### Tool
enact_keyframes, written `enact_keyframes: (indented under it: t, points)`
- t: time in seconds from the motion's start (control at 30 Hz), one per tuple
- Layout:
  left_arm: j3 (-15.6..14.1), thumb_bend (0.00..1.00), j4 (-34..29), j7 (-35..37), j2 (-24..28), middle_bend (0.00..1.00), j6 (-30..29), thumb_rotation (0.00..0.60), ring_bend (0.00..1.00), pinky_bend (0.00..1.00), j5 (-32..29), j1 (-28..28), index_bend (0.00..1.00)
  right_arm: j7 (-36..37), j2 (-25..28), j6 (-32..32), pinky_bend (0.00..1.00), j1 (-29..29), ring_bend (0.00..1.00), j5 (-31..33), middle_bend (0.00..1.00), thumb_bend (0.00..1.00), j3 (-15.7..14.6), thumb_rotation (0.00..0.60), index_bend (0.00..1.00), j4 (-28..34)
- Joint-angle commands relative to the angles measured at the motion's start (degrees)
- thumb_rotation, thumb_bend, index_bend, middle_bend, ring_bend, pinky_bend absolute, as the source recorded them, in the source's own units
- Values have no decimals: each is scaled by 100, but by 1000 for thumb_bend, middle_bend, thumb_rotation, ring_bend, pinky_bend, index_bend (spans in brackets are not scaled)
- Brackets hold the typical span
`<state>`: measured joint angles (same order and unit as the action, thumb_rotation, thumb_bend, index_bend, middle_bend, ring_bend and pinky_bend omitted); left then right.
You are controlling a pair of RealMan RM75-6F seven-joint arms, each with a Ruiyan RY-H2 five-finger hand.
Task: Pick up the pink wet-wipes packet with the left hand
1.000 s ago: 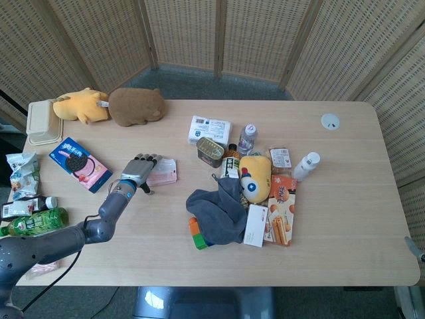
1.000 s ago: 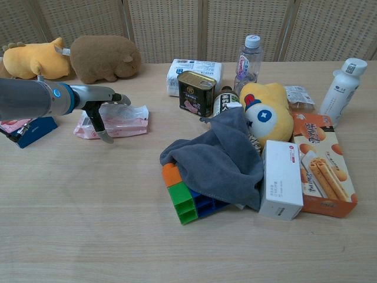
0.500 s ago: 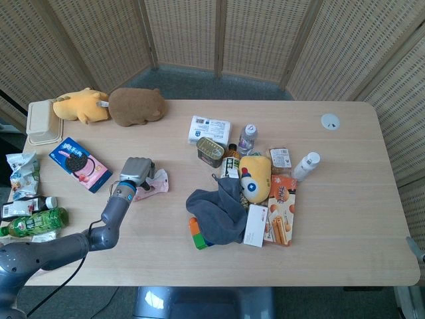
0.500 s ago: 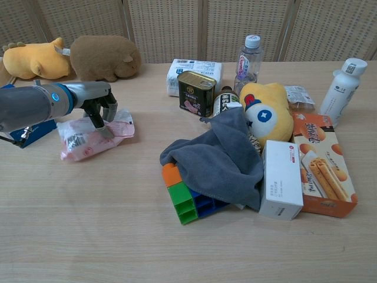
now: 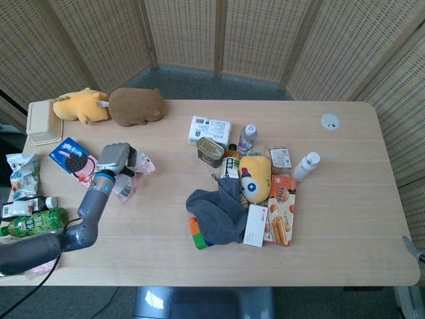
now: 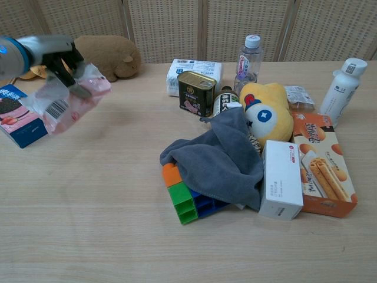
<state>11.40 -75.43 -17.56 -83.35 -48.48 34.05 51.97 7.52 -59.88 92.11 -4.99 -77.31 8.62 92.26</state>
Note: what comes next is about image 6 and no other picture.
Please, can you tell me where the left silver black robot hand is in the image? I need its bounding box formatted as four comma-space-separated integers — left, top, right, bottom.
29, 34, 92, 100

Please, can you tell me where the pink snack packet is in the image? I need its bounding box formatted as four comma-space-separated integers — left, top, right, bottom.
21, 62, 113, 136

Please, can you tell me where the brown plush capybara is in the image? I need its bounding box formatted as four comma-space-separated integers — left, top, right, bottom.
73, 35, 143, 83

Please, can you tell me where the blue pink cookie box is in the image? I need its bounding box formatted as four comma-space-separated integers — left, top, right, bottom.
0, 83, 49, 149

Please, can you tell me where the woven bamboo folding screen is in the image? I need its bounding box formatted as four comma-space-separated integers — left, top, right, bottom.
0, 0, 377, 64

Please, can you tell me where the white tissue pack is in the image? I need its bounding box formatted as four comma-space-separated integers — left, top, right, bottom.
166, 58, 224, 97

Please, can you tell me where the dark green luncheon meat tin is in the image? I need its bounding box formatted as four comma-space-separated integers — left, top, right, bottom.
177, 70, 217, 118

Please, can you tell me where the dark tea bottle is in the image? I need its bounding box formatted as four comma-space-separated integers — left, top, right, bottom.
212, 85, 242, 119

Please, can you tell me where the clear water bottle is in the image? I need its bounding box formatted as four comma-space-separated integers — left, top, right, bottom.
233, 34, 263, 93

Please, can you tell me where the orange green blue block stack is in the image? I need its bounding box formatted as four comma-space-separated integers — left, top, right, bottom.
161, 162, 234, 226

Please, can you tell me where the grey microfibre cloth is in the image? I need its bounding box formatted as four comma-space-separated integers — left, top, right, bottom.
159, 106, 264, 212

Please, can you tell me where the striped woven scrubber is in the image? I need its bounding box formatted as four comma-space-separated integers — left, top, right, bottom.
247, 131, 263, 154

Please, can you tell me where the yellow plush with blue eye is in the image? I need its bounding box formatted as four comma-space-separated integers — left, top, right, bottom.
239, 82, 295, 154

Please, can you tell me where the small white carton box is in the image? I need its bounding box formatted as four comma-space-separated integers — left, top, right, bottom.
258, 139, 305, 222

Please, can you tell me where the white milk bottle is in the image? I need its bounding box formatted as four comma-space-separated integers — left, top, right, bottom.
319, 58, 369, 129

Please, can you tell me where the orange egg roll box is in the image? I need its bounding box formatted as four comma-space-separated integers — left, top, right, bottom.
289, 111, 360, 219

